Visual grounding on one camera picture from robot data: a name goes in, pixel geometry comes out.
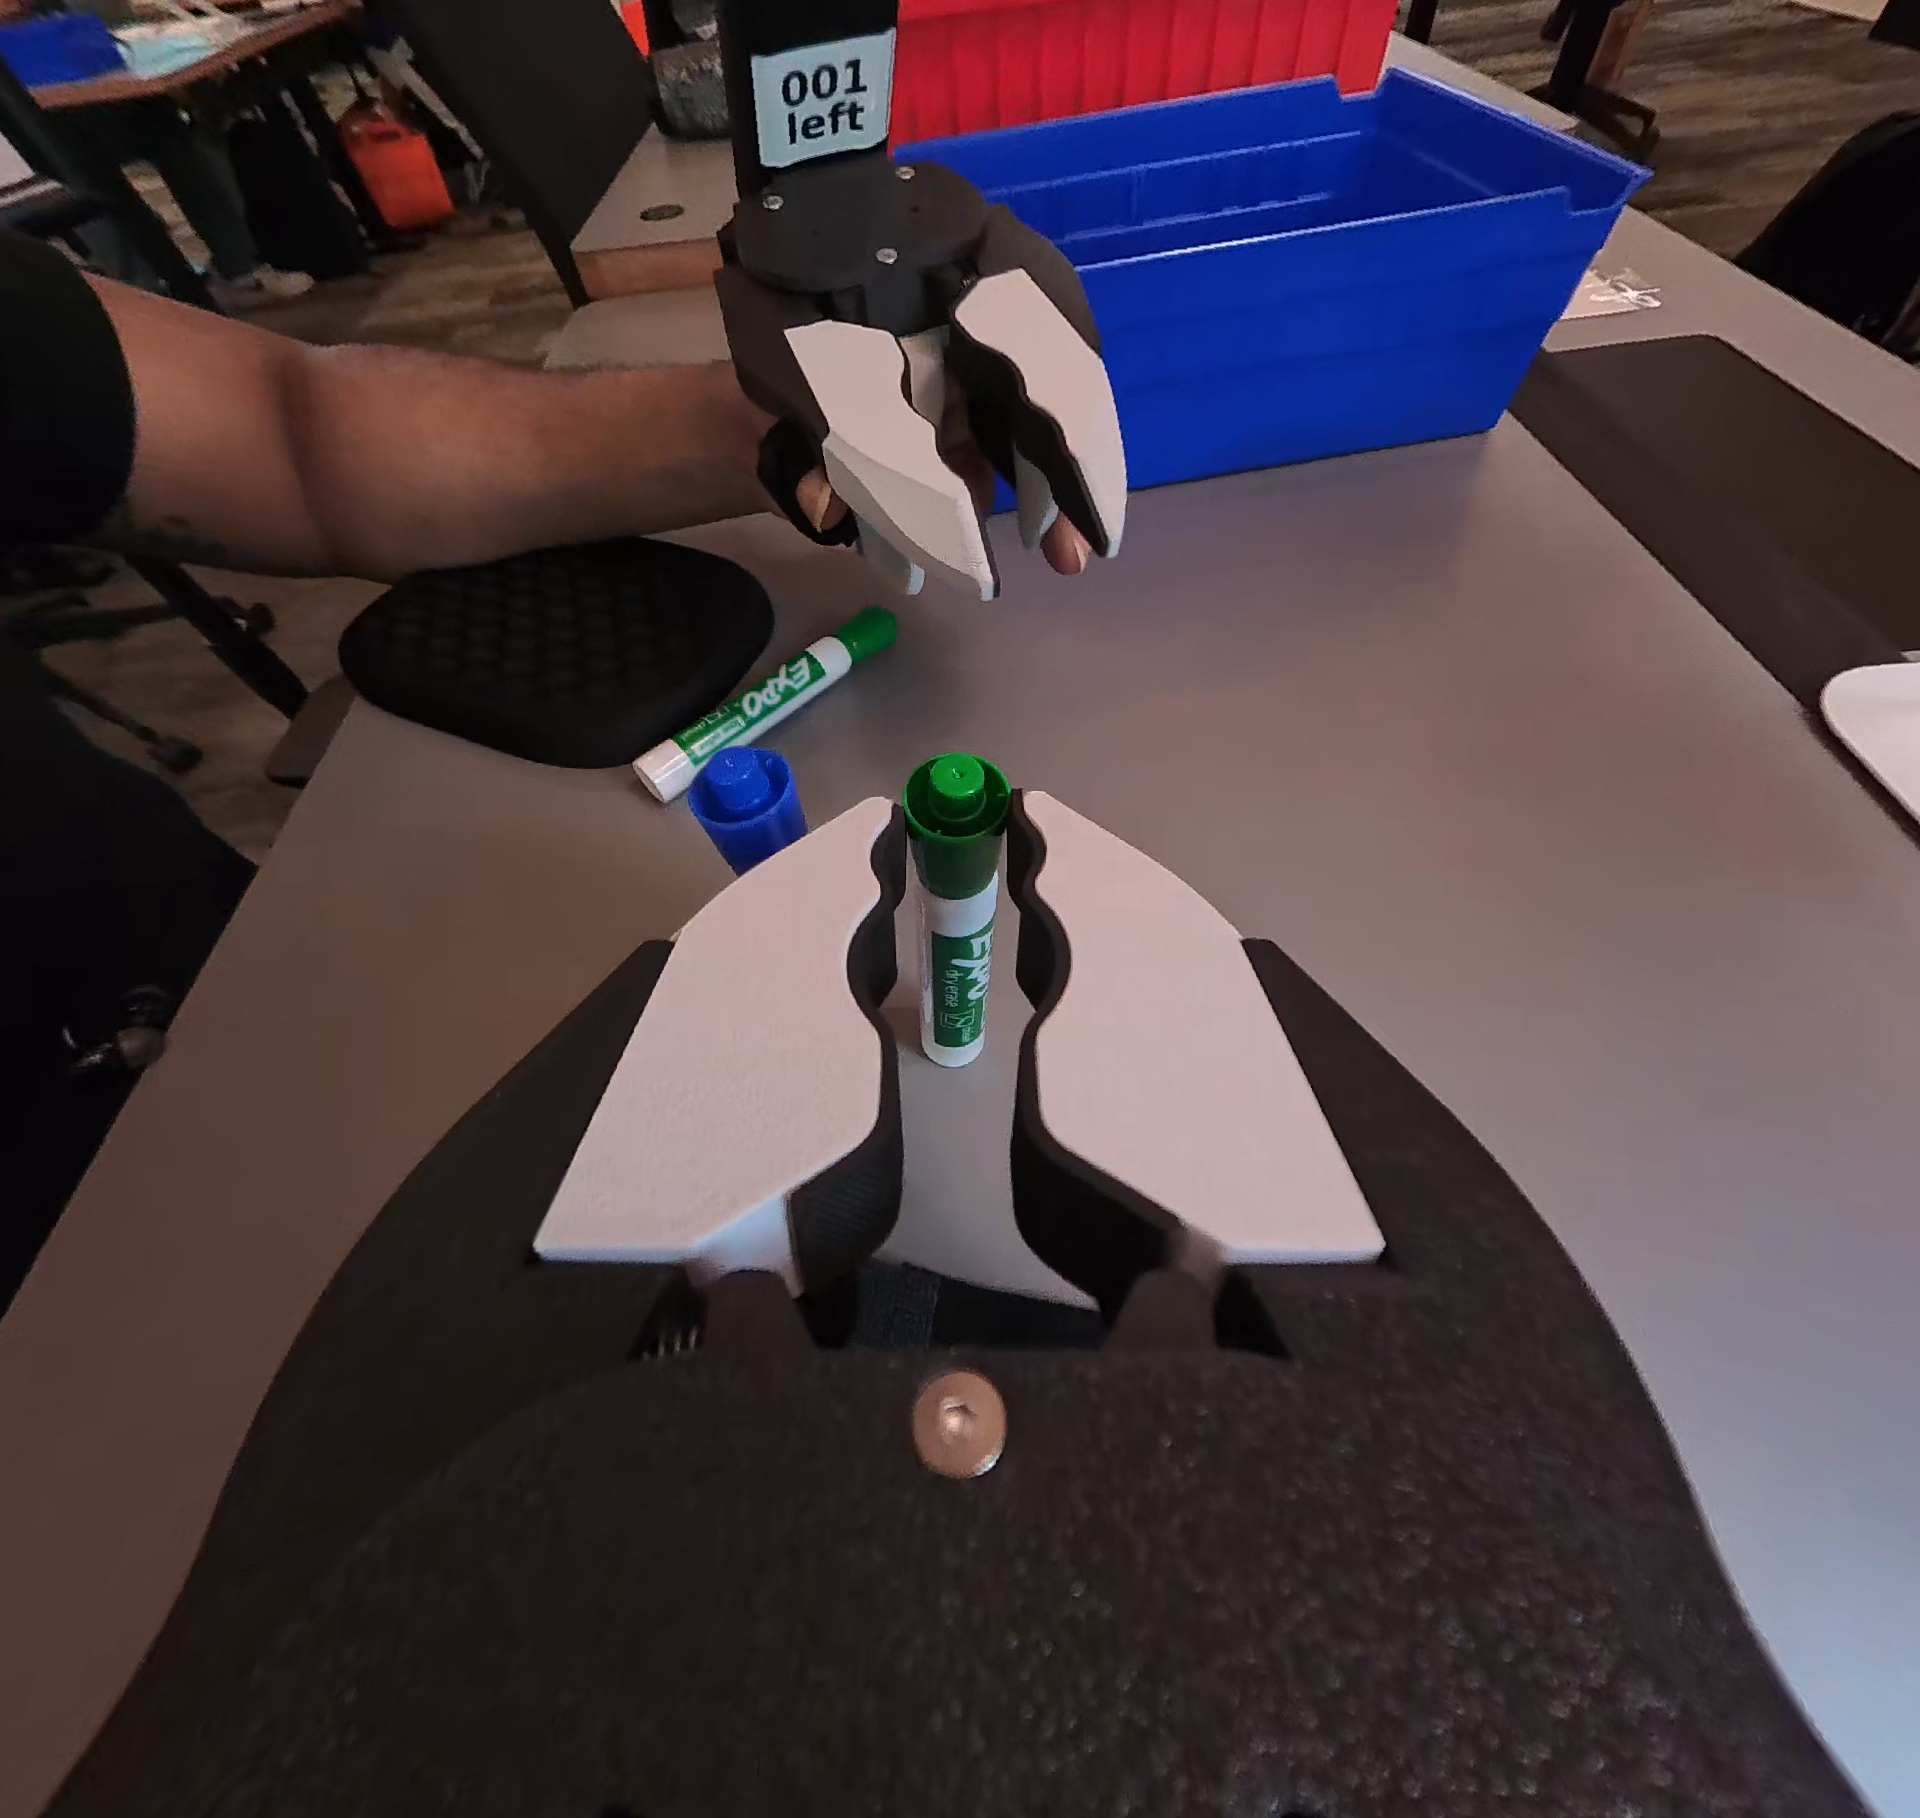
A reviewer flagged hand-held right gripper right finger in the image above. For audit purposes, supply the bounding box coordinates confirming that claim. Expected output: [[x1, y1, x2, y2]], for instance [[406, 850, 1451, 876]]
[[1012, 790, 1383, 1267]]

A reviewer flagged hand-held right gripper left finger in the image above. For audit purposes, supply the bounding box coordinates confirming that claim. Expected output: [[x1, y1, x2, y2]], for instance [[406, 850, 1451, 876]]
[[535, 796, 906, 1272]]

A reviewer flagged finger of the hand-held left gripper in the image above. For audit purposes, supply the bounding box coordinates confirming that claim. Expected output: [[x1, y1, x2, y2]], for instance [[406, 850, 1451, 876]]
[[949, 269, 1129, 562], [782, 318, 1004, 602]]

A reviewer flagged green dry-erase marker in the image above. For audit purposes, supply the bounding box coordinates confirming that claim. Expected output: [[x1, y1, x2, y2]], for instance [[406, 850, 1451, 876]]
[[903, 755, 1012, 1071], [631, 605, 903, 804]]

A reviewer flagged blue dry-erase marker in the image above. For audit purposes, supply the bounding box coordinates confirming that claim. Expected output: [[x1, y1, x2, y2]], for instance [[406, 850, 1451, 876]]
[[689, 747, 809, 876]]

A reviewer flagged person's left forearm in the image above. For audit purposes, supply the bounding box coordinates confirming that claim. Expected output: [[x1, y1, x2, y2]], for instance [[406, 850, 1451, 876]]
[[0, 231, 780, 582]]

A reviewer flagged person's left hand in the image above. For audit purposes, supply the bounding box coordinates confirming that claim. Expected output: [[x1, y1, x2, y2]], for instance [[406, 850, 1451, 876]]
[[796, 414, 1098, 579]]

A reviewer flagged wood-edged side table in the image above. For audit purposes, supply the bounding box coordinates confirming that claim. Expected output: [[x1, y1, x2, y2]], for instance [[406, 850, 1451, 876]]
[[542, 123, 751, 372]]

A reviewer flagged blue plastic bin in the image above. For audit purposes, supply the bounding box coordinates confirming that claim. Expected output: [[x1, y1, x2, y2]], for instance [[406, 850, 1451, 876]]
[[894, 68, 1652, 492]]

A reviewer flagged red plastic bin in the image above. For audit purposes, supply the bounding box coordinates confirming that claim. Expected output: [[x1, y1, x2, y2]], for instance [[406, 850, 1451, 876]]
[[892, 0, 1444, 147]]

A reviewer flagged black mesh chair pad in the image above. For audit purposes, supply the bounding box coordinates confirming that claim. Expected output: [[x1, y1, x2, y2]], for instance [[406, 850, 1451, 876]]
[[339, 540, 777, 770]]

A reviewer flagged black panel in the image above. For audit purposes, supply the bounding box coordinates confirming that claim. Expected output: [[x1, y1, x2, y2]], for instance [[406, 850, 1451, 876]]
[[307, 0, 662, 309]]

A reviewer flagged orange canister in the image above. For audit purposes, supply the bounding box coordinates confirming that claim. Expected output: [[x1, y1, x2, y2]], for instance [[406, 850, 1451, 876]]
[[337, 100, 454, 232]]

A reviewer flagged black table mat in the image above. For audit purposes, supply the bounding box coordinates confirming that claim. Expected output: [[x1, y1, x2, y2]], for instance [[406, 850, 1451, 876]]
[[1508, 336, 1920, 710]]

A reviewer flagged cluttered wooden desk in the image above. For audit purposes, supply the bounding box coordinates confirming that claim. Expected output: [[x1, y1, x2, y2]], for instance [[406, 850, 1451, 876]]
[[0, 0, 368, 114]]

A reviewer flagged white metal stand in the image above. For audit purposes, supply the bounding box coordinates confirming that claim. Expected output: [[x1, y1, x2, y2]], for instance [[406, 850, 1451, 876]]
[[1819, 664, 1920, 821]]

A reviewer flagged small blue bin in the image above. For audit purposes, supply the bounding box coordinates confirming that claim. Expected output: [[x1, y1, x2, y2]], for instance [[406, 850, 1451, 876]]
[[0, 10, 126, 91]]

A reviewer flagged black fabric strap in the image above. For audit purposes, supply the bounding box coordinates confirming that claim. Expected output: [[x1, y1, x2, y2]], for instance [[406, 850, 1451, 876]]
[[854, 1254, 1111, 1353]]

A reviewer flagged black chair frame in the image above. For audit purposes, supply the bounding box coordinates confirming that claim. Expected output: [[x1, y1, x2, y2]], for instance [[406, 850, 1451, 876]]
[[131, 556, 358, 786]]

